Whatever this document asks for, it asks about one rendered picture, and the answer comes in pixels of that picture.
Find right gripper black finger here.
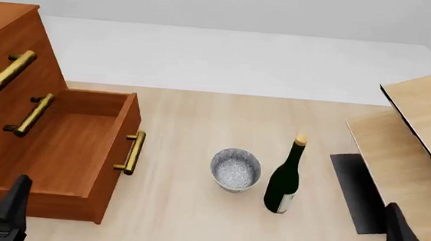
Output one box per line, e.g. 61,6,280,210
382,201,431,241

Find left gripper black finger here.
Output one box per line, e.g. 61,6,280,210
0,172,34,236

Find open empty wooden drawer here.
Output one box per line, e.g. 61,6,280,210
0,81,144,228

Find dark green wine bottle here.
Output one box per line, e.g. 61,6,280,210
261,130,310,216

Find brown wooden cabinet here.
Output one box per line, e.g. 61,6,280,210
0,2,75,232

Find pale wood box, black edges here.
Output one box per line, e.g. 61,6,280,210
323,57,431,241

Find blue-white patterned bowl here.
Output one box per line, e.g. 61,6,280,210
207,146,265,196

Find mid-length brass drawer handle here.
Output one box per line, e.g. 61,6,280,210
2,89,57,140

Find longest brass drawer handle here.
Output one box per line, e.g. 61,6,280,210
0,48,39,97

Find short brass drawer handle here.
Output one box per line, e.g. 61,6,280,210
112,129,148,177

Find wooden drawer, longest brass handle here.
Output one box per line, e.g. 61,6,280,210
0,5,66,132

